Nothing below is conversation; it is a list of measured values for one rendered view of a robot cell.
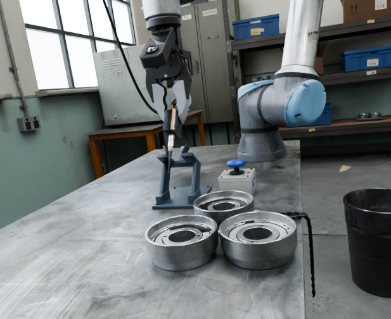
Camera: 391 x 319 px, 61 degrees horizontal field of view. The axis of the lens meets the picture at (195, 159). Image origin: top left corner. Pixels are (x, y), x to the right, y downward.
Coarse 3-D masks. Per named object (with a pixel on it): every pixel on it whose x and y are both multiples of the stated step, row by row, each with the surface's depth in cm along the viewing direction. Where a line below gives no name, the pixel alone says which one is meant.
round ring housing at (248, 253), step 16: (224, 224) 48; (240, 224) 49; (288, 224) 47; (224, 240) 44; (240, 240) 45; (256, 240) 44; (272, 240) 41; (288, 240) 42; (240, 256) 42; (256, 256) 41; (272, 256) 41; (288, 256) 43
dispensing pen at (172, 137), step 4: (176, 100) 71; (172, 104) 71; (172, 108) 70; (176, 108) 71; (168, 112) 68; (164, 116) 68; (168, 116) 68; (164, 120) 68; (168, 120) 68; (164, 124) 67; (168, 124) 67; (164, 128) 67; (168, 128) 67; (164, 132) 68; (168, 132) 68; (172, 132) 68; (168, 136) 70; (172, 136) 68; (172, 140) 68; (168, 144) 68; (172, 144) 67; (172, 148) 67; (168, 172) 66
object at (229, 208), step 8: (216, 192) 62; (224, 192) 62; (232, 192) 62; (240, 192) 61; (200, 200) 60; (208, 200) 62; (248, 200) 59; (200, 208) 55; (208, 208) 57; (216, 208) 59; (224, 208) 60; (232, 208) 56; (240, 208) 53; (248, 208) 54; (208, 216) 53; (216, 216) 53; (224, 216) 52
